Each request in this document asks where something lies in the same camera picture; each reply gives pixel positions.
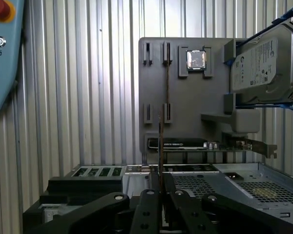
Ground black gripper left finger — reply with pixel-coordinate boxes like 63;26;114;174
26;172;162;234

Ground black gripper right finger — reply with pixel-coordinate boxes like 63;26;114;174
165;173;293;234

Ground RAM stick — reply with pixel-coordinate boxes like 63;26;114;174
157;104;167;234

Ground black open PC case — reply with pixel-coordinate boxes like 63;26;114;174
23;163;293;234

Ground green graphics card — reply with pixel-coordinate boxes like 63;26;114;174
146;137;278;159

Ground grey parts rack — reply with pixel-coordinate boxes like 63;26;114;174
138;37;262;164

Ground silver CPU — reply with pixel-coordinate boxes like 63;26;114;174
186;50;208;71

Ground hard disk in blue carrier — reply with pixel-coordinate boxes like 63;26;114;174
224;4;293;112

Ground pale blue teach pendant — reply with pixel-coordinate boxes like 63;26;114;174
0;0;25;117

